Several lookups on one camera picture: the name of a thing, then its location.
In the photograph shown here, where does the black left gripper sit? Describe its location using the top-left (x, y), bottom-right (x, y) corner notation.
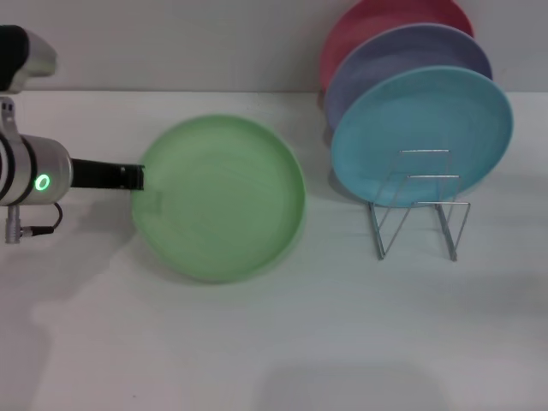
top-left (70, 158), bottom-right (146, 192)

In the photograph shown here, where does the green plate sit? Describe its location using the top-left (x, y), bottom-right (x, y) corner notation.
top-left (130, 113), bottom-right (307, 284)

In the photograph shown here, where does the red plate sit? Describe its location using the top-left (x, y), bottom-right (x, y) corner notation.
top-left (319, 0), bottom-right (475, 93)

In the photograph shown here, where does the purple plate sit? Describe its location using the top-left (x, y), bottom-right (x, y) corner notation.
top-left (324, 23), bottom-right (493, 132)

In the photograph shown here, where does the light blue plate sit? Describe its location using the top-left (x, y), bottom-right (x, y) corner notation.
top-left (330, 64), bottom-right (515, 210)

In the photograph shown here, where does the metal wire plate rack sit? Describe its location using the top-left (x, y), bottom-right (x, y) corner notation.
top-left (367, 148), bottom-right (472, 261)

